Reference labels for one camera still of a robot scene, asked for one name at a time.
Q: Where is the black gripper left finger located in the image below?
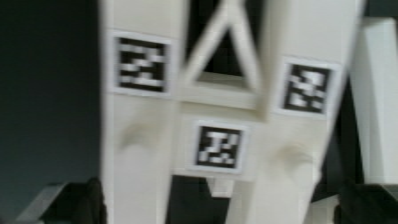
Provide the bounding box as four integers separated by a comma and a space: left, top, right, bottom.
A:
17, 178, 107, 224

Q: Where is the white chair back frame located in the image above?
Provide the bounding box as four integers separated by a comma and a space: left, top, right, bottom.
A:
100, 0, 367, 224

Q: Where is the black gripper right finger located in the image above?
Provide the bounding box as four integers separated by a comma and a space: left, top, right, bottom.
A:
333, 182, 398, 224

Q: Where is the white chair seat part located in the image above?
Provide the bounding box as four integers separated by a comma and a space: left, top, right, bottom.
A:
351, 17, 398, 184

